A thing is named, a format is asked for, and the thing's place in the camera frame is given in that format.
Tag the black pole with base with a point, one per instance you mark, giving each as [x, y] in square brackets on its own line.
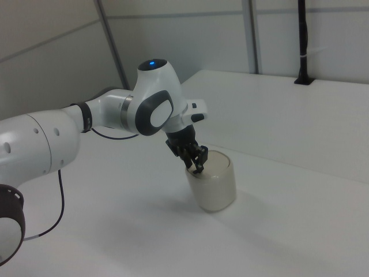
[302, 34]

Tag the small white trash can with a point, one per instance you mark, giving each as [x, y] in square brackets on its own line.
[214, 187]

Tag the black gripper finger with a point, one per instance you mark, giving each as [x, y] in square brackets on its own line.
[186, 157]
[203, 155]

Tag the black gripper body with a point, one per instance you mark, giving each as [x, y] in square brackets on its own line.
[183, 138]

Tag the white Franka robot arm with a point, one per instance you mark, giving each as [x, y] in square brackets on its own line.
[155, 86]

